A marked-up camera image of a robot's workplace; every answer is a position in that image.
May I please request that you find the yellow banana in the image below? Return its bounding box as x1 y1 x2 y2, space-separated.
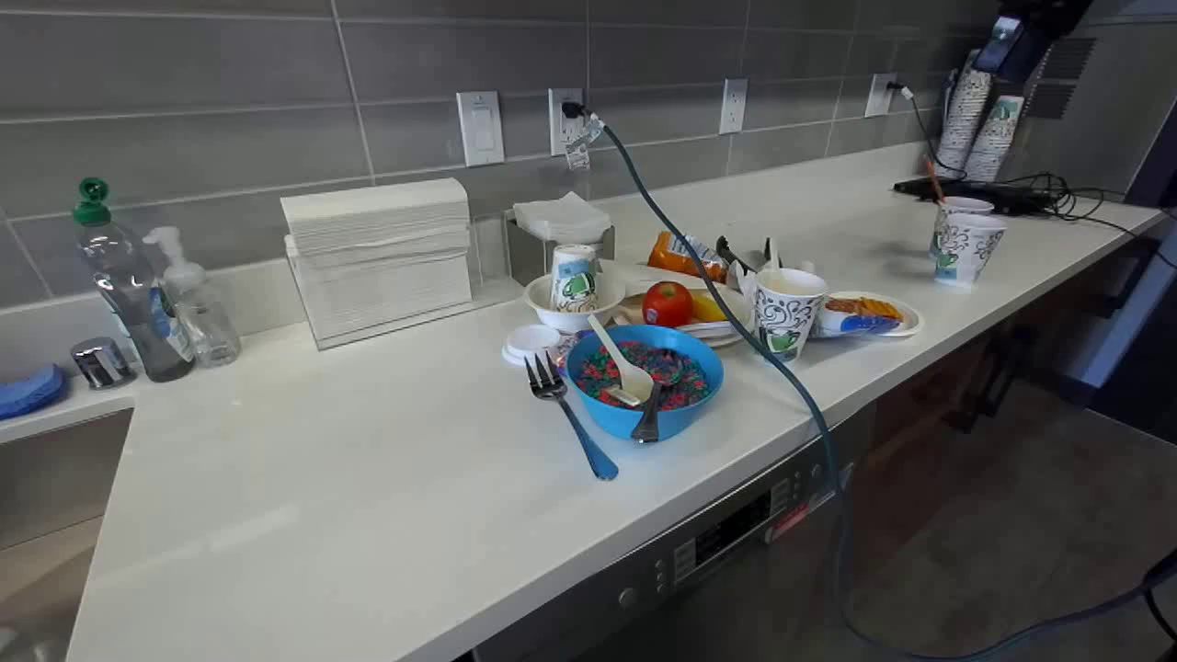
691 291 723 324

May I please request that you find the small patterned cup in bowl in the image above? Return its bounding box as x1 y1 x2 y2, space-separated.
553 242 594 305

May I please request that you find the white round lid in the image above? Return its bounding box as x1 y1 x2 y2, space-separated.
499 324 567 369

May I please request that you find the white plastic spoon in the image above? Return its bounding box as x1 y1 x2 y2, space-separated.
587 320 654 408

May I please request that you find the clear pump dispenser bottle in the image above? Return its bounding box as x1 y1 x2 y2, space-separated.
146 226 239 369

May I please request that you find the stack of paper cups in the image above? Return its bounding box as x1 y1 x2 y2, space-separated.
934 56 1025 185

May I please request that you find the small white bowl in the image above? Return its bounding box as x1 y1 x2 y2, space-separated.
526 276 624 331

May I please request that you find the dishwasher control panel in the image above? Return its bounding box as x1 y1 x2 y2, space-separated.
459 443 830 662

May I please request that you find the patterned paper cup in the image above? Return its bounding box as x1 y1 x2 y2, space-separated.
929 196 1003 286
752 267 826 362

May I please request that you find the patterned paper cup centre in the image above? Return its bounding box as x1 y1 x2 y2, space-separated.
752 267 826 362

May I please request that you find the orange snack packet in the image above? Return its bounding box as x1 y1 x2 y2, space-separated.
646 233 727 278

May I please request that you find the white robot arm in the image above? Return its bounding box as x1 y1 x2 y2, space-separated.
972 0 1092 83

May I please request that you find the blue bowl with cereal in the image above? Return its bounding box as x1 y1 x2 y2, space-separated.
567 324 723 446

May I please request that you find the white paper towel stack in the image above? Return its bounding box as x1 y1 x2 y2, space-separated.
278 178 474 351

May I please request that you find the patterned paper cup right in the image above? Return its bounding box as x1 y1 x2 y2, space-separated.
929 196 1003 286

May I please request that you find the white wall outlet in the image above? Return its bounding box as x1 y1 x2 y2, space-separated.
548 87 583 156

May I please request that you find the blue handled black fork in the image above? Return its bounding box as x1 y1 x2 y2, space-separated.
526 353 616 481

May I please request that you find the red tomato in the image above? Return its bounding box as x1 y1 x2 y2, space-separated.
640 278 691 327

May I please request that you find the blue sponge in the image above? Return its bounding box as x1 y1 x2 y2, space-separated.
0 369 70 421

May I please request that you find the blue power cable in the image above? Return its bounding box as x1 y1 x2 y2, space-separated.
559 101 1177 662

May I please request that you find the green capped soap bottle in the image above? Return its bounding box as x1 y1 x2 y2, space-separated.
72 178 196 381

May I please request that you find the metal napkin holder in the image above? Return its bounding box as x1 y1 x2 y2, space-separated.
507 190 615 283

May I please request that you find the white wall switch plate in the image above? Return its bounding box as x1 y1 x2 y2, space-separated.
457 91 502 167

